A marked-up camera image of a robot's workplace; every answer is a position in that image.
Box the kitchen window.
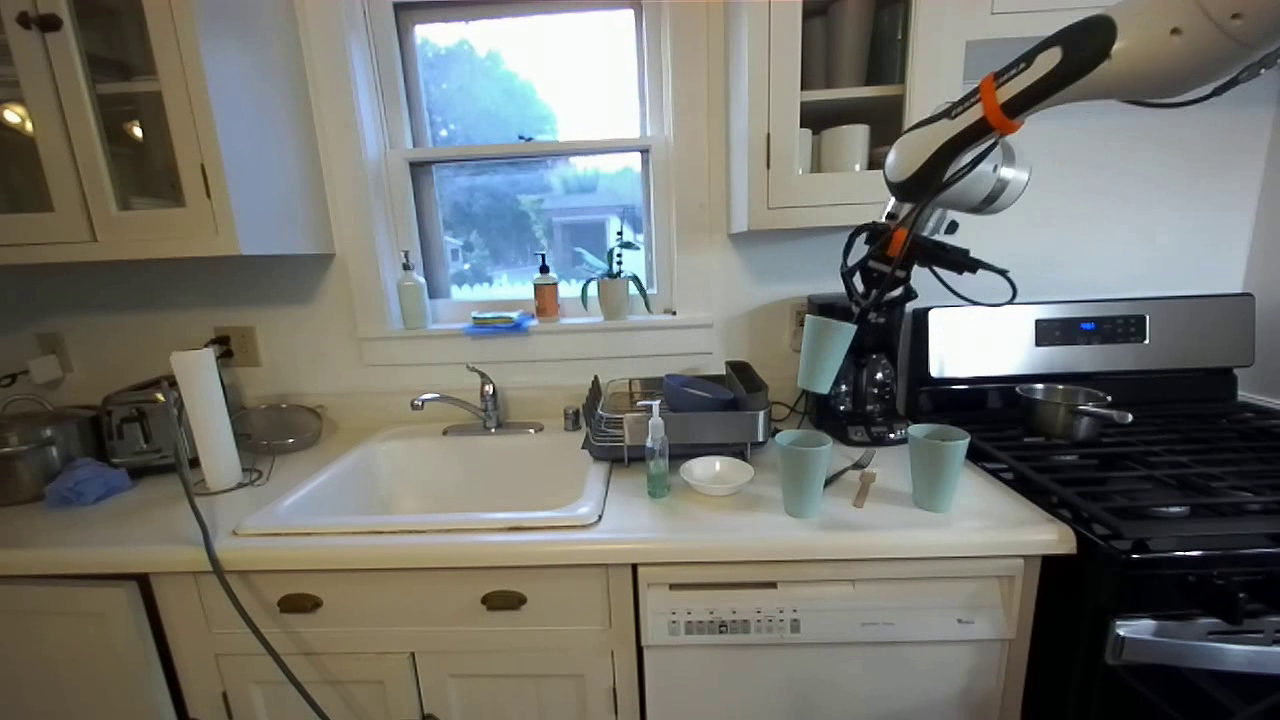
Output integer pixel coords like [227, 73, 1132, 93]
[386, 0, 667, 328]

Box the silver bread toaster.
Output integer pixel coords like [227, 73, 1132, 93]
[101, 378, 192, 478]

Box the glass lid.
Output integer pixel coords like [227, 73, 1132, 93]
[236, 398, 329, 460]

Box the black power cord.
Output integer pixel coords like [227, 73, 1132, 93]
[162, 421, 333, 720]

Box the green dish soap pump bottle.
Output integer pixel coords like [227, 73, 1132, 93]
[641, 398, 675, 504]

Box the blue cloth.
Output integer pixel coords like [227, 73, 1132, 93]
[40, 456, 135, 511]

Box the teal plastic cup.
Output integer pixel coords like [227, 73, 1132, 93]
[904, 421, 975, 515]
[773, 426, 837, 526]
[794, 308, 863, 399]

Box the orange pump bottle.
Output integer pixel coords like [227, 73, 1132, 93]
[531, 254, 563, 324]

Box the black steel gas stove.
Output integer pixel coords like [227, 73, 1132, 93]
[904, 294, 1280, 720]

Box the black drip coffee maker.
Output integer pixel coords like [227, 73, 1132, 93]
[798, 294, 928, 449]

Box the blue dish in rack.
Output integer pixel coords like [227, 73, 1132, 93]
[659, 371, 743, 411]

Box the wall power outlet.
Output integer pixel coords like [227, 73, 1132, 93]
[215, 324, 265, 371]

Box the blue sponge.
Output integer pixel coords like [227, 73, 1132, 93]
[462, 308, 537, 339]

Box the white kitchen sink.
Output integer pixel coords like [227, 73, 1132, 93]
[236, 426, 616, 542]

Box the white dishwasher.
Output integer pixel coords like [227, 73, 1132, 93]
[634, 558, 1043, 720]

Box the glass door wall cabinet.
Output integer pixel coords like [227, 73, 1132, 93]
[0, 0, 334, 270]

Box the white base cabinet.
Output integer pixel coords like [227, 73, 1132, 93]
[0, 559, 644, 720]

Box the white wall cabinet with mugs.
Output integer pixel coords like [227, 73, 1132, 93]
[728, 0, 995, 240]

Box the stainless steel saucepan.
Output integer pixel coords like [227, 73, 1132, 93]
[1013, 382, 1139, 444]

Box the dark dish drying rack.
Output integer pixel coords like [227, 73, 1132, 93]
[580, 357, 776, 467]

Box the white pot with plant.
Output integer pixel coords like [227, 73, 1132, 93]
[580, 226, 659, 324]

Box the chrome sink faucet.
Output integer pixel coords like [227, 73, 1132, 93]
[407, 359, 546, 442]

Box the white soap bottle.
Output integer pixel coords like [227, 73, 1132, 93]
[392, 247, 433, 338]

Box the white paper towel roll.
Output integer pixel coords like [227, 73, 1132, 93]
[167, 343, 246, 498]

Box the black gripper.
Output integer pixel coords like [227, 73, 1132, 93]
[837, 217, 940, 331]

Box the small white bowl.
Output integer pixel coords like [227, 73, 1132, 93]
[675, 451, 761, 500]

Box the metal spoon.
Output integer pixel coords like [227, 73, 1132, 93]
[820, 449, 878, 491]

